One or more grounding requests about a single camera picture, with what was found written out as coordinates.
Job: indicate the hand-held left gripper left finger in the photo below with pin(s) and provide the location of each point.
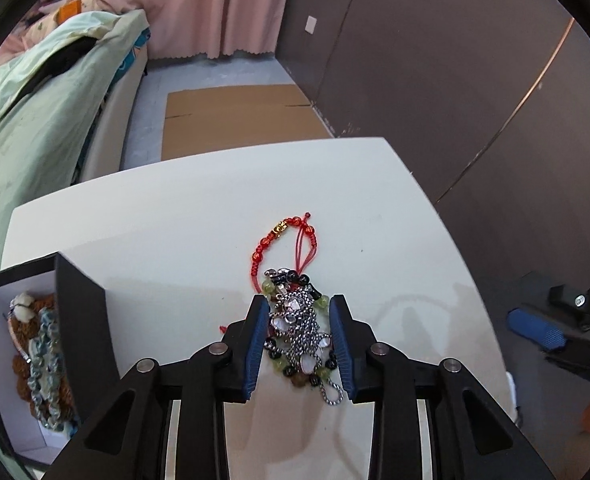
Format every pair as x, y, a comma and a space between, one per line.
257, 345

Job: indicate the green bed sheet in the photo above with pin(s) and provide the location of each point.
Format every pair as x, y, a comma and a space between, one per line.
30, 160

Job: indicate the white wall outlet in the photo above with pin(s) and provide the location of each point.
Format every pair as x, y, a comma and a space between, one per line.
311, 24

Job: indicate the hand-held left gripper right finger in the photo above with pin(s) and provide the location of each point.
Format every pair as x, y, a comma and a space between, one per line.
342, 350

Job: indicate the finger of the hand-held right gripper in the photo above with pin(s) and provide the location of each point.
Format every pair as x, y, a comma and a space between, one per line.
535, 330
575, 357

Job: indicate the white fluffy charm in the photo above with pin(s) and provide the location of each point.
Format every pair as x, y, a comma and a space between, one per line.
22, 310

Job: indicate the wide pink curtain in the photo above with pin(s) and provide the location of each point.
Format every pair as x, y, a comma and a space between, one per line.
200, 5

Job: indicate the printed cream blanket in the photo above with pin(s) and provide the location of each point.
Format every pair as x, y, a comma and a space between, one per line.
42, 12

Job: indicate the pale green duvet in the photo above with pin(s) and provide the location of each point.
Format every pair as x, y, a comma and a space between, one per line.
90, 27

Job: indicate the flat cardboard sheet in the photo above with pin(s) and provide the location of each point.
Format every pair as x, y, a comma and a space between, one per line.
235, 120

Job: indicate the black box with white inside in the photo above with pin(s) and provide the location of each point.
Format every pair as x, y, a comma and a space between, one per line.
82, 320

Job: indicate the orange box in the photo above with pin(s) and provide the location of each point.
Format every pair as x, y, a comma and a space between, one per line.
69, 8

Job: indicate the black garment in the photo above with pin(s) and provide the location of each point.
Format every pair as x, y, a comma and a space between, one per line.
57, 62

